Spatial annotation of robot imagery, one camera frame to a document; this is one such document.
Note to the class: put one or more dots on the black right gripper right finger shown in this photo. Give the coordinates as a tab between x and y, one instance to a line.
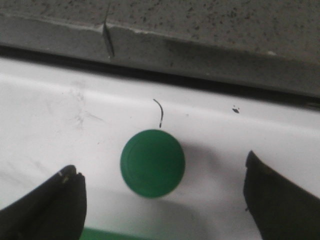
280	209

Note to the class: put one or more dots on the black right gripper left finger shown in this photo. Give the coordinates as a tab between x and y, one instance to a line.
55	210

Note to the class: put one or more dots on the green mushroom push button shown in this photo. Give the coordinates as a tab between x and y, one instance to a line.
152	163

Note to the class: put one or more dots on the green plastic tray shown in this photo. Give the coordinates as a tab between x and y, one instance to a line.
98	234

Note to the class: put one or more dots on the grey speckled stone counter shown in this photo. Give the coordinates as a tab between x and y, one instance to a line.
271	44

